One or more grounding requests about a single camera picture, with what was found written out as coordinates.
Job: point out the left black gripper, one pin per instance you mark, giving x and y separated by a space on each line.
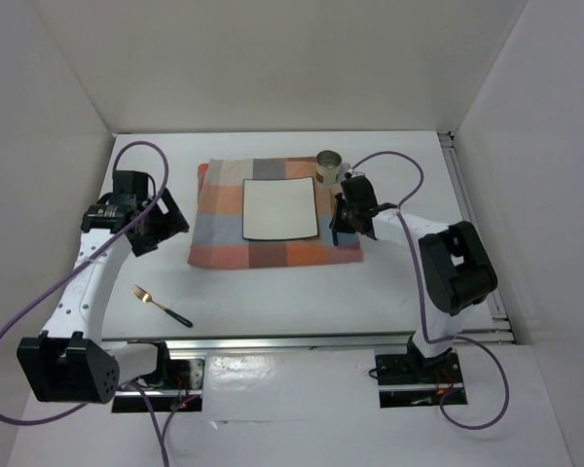
146 243

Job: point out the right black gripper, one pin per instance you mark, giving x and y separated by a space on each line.
340 225

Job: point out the gold knife green handle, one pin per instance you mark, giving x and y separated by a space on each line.
334 218

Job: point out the checkered orange blue cloth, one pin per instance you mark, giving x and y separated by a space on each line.
217 234

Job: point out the metal cup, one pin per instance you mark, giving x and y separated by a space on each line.
328 167

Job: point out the square white plate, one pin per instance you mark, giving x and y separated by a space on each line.
279 210

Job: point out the gold fork green handle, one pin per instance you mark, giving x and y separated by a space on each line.
146 298

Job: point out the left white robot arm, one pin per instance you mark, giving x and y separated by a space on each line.
67 363

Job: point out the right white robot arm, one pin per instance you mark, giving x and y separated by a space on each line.
452 268

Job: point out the aluminium rail front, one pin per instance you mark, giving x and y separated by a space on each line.
286 343

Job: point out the aluminium rail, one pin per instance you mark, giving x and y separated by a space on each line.
501 322
286 343

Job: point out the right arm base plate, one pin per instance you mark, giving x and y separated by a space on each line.
402 385

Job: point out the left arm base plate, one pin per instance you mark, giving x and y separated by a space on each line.
179 390

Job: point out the aluminium rail right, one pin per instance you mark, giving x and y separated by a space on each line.
501 322

